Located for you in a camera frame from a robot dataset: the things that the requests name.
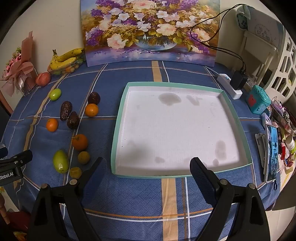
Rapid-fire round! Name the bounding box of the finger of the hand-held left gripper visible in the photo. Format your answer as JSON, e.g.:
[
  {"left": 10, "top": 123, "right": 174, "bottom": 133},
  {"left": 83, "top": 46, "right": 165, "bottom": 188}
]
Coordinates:
[{"left": 0, "top": 149, "right": 33, "bottom": 168}]

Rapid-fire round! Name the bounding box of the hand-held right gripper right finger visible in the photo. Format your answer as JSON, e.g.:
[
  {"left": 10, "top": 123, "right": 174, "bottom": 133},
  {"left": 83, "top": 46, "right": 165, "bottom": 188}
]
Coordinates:
[{"left": 190, "top": 157, "right": 271, "bottom": 241}]

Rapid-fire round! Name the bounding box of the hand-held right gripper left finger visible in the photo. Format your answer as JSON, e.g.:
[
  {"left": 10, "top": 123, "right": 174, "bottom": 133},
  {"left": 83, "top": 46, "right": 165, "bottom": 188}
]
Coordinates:
[{"left": 28, "top": 157, "right": 107, "bottom": 241}]

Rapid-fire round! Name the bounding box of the large orange with stem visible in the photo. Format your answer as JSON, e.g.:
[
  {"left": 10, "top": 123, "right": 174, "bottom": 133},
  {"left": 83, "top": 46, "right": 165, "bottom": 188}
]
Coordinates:
[{"left": 71, "top": 134, "right": 88, "bottom": 151}]

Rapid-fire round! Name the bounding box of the green mango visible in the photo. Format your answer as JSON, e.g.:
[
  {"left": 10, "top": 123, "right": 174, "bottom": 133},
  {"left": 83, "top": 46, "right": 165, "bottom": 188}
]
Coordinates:
[{"left": 53, "top": 150, "right": 69, "bottom": 174}]

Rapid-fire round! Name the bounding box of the small orange tangerine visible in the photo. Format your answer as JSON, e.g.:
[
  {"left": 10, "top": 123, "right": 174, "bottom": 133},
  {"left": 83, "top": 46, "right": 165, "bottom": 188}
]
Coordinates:
[
  {"left": 46, "top": 118, "right": 59, "bottom": 132},
  {"left": 85, "top": 103, "right": 99, "bottom": 117}
]

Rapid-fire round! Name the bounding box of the white tray with teal rim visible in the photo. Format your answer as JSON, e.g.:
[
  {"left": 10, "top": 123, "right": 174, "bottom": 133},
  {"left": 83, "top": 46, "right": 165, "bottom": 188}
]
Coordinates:
[{"left": 111, "top": 82, "right": 253, "bottom": 178}]

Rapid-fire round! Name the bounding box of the small green apple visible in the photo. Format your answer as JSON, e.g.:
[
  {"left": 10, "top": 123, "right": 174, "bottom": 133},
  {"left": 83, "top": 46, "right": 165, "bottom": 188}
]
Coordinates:
[{"left": 50, "top": 88, "right": 62, "bottom": 101}]

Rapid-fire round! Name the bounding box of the checked blue tablecloth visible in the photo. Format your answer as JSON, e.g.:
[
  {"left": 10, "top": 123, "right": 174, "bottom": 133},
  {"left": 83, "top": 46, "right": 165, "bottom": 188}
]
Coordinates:
[{"left": 5, "top": 60, "right": 280, "bottom": 241}]

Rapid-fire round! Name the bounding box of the grey phone stand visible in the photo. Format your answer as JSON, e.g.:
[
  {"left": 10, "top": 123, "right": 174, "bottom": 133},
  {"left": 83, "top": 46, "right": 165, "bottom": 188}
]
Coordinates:
[{"left": 254, "top": 133, "right": 267, "bottom": 168}]

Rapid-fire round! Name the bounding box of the smartphone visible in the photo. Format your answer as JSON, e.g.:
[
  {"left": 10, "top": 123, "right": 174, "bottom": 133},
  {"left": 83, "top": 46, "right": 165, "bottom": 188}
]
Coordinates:
[{"left": 264, "top": 124, "right": 278, "bottom": 183}]

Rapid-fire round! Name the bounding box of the red apple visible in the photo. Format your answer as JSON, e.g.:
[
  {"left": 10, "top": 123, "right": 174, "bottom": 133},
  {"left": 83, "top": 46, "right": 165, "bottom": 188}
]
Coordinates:
[{"left": 35, "top": 72, "right": 52, "bottom": 87}]

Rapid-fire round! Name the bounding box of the pink wrapped flower bouquet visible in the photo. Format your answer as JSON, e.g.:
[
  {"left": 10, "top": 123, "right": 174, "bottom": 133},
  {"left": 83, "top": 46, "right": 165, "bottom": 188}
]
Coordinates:
[{"left": 0, "top": 31, "right": 38, "bottom": 96}]

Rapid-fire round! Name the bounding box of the teal cube clock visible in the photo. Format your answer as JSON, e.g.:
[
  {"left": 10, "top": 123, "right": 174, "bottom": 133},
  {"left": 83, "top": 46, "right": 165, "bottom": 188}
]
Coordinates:
[{"left": 245, "top": 85, "right": 271, "bottom": 114}]

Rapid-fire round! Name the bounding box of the white pill bottle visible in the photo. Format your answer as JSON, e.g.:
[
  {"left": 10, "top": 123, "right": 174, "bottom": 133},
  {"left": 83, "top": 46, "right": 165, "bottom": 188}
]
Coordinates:
[{"left": 285, "top": 137, "right": 296, "bottom": 151}]

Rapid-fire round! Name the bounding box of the white power strip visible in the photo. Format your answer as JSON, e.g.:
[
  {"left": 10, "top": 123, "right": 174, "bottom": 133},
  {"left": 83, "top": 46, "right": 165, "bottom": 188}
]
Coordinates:
[{"left": 217, "top": 73, "right": 243, "bottom": 100}]

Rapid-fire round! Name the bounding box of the clear plastic produce container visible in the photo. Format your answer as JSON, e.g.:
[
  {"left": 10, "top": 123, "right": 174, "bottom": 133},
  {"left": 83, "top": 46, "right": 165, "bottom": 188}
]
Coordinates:
[{"left": 47, "top": 57, "right": 86, "bottom": 76}]

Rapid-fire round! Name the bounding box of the clutter of small trinkets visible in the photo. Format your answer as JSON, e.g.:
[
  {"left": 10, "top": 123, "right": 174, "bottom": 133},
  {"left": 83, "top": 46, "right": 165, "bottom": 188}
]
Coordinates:
[{"left": 261, "top": 95, "right": 296, "bottom": 167}]

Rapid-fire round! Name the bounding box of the black charger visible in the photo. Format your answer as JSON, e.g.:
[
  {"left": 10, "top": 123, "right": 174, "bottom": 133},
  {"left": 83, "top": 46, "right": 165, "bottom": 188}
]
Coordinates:
[{"left": 231, "top": 70, "right": 248, "bottom": 90}]

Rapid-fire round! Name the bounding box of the yellow banana bunch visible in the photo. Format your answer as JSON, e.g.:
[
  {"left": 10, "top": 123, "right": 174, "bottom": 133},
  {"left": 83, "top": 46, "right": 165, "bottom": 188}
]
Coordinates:
[{"left": 50, "top": 48, "right": 85, "bottom": 70}]

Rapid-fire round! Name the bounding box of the white chair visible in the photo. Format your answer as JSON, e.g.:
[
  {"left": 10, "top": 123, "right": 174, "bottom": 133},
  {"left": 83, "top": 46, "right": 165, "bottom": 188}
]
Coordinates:
[{"left": 238, "top": 30, "right": 278, "bottom": 81}]

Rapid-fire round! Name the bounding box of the flower painting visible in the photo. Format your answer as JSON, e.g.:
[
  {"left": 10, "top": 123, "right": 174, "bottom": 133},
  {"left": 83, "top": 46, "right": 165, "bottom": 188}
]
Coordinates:
[{"left": 80, "top": 0, "right": 221, "bottom": 68}]

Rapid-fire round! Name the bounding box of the teal patterned pouch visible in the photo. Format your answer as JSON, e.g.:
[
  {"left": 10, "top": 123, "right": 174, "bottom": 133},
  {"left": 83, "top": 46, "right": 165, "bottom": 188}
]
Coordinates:
[{"left": 236, "top": 6, "right": 252, "bottom": 30}]

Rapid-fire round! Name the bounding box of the black charger cable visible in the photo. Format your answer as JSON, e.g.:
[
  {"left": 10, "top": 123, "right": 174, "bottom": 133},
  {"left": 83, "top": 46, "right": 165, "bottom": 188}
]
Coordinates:
[{"left": 190, "top": 3, "right": 247, "bottom": 71}]

